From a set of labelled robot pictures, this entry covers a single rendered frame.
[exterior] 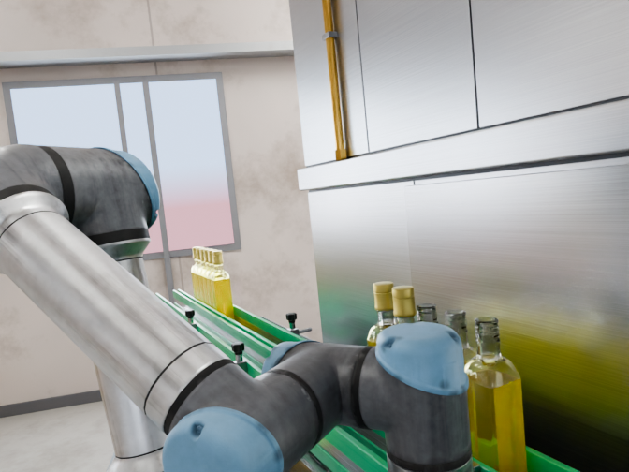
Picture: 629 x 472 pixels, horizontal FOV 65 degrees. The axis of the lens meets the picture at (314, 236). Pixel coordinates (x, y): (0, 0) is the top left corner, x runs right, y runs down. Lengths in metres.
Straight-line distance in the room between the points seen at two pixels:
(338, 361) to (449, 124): 0.55
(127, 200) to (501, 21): 0.59
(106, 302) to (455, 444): 0.31
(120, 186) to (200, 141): 3.12
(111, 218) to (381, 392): 0.38
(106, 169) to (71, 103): 3.27
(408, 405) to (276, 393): 0.11
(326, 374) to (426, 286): 0.52
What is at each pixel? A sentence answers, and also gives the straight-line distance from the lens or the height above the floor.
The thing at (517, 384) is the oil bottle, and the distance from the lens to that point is 0.70.
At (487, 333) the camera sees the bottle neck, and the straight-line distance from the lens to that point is 0.67.
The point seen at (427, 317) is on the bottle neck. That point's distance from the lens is 0.75.
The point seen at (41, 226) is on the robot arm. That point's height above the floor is 1.32.
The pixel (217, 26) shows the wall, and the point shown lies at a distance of 3.98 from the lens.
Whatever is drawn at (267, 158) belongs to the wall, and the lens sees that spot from 3.81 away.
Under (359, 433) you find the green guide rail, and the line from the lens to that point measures 0.92.
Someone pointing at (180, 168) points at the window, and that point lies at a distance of 3.76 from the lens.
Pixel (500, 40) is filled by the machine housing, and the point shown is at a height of 1.52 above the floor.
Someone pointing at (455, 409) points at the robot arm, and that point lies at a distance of 0.45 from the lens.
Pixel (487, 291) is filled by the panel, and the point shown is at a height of 1.14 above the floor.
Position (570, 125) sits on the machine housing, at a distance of 0.73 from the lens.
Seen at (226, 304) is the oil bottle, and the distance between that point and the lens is 1.75.
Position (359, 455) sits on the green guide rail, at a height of 0.95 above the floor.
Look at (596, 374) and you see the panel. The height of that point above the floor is 1.06.
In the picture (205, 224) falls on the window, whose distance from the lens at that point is 3.75.
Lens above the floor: 1.32
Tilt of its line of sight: 5 degrees down
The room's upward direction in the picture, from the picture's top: 6 degrees counter-clockwise
